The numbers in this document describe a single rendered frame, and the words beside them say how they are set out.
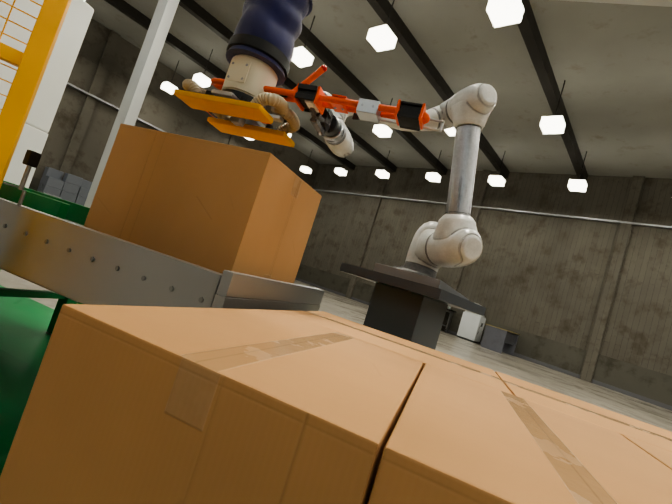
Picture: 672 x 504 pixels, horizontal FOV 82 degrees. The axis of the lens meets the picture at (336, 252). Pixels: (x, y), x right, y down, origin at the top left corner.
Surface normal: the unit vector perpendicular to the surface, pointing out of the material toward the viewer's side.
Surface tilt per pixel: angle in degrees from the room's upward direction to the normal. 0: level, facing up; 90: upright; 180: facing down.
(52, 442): 90
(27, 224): 90
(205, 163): 90
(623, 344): 90
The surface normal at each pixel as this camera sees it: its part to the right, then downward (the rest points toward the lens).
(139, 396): -0.28, -0.15
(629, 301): -0.62, -0.25
